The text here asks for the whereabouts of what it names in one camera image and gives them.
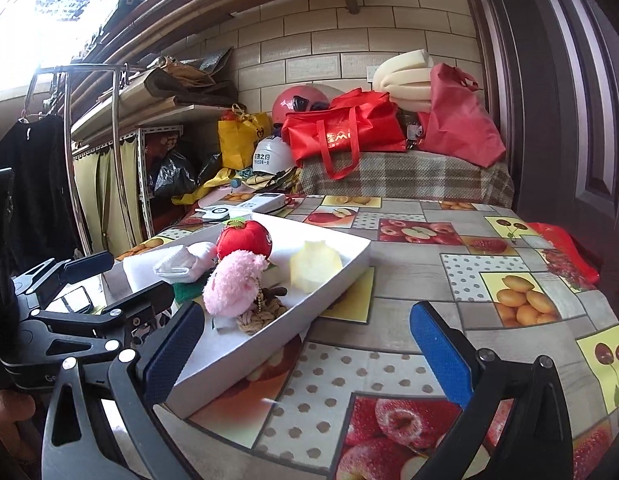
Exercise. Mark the black smartphone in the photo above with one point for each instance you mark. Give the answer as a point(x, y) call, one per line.
point(77, 300)

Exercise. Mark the pink plush toy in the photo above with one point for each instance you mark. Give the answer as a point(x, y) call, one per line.
point(234, 285)

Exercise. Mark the person's left hand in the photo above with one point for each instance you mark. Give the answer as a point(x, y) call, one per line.
point(9, 407)

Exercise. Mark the white sock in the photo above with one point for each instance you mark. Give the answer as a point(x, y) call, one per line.
point(189, 260)

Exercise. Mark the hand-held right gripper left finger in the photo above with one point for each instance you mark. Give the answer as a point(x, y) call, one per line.
point(174, 345)

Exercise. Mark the brown paper bags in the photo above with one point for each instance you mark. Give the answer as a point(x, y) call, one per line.
point(184, 77)

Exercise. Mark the red nonwoven bag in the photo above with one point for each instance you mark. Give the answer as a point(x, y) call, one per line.
point(459, 120)

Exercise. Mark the pale yellow sponge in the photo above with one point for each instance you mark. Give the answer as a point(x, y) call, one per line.
point(314, 267)

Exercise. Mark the red apple plush toy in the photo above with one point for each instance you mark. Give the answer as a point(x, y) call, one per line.
point(244, 240)

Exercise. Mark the red glossy tote bag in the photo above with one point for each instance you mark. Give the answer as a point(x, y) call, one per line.
point(359, 130)

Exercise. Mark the woven straw ornament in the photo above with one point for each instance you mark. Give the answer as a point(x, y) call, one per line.
point(259, 317)

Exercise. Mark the wooden boards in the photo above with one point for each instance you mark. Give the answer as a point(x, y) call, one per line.
point(149, 110)

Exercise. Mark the white helmet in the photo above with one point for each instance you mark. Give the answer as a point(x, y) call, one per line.
point(272, 155)

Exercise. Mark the yellow bag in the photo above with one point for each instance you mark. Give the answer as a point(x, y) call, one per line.
point(237, 140)

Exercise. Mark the red printed cloth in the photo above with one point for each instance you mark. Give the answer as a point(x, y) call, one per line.
point(564, 255)

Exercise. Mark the red helmet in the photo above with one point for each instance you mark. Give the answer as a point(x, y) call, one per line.
point(289, 102)

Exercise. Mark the steel clothes rack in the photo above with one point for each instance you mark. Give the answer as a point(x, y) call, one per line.
point(117, 150)

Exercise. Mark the plaid sofa cover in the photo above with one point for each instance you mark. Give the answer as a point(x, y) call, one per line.
point(414, 175)

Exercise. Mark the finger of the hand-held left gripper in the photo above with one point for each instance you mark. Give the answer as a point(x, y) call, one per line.
point(149, 297)
point(84, 266)

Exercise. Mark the black plastic bag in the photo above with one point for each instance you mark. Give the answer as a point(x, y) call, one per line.
point(209, 167)
point(174, 172)

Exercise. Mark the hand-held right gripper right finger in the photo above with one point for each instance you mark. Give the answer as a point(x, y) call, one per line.
point(439, 350)

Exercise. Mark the yellow cloth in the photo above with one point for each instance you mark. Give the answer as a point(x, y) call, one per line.
point(209, 187)

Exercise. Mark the brown panel door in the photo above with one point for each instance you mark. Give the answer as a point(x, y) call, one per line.
point(564, 85)

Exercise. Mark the green cloth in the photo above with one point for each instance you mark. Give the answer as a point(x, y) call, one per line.
point(187, 294)

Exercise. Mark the cream foam roll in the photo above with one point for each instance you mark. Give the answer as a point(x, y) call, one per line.
point(399, 80)

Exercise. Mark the white round charger device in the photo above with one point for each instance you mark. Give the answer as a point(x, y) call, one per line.
point(222, 213)

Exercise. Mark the white foam tray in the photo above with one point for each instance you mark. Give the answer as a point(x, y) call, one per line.
point(229, 360)

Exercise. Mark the yellow green curtain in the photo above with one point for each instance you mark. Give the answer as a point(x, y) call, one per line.
point(97, 200)

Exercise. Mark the black garment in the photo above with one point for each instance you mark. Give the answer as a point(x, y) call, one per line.
point(34, 185)

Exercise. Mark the wall socket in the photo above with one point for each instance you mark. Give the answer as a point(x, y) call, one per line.
point(372, 72)

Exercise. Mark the white metal shelf rack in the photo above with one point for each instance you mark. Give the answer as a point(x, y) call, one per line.
point(162, 131)

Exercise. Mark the white power bank with display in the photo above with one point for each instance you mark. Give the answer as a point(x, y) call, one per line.
point(262, 202)

